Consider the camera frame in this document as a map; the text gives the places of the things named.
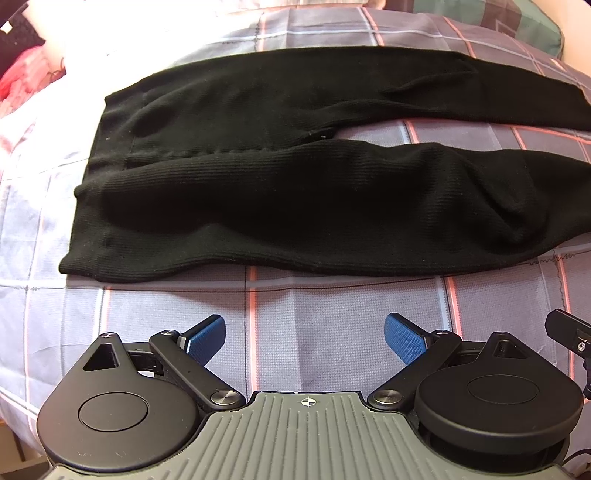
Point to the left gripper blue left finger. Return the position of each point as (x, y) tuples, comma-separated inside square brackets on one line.
[(202, 341)]

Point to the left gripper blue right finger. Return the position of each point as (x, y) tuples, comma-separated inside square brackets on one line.
[(406, 339)]

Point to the black knit pants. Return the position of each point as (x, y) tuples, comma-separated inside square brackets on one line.
[(238, 160)]

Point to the plaid purple bed sheet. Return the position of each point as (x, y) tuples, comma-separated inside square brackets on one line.
[(286, 331)]

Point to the teal patterned pillow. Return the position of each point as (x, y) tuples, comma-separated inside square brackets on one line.
[(522, 20)]

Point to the pink clothes pile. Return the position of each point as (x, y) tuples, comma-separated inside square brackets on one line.
[(31, 72)]

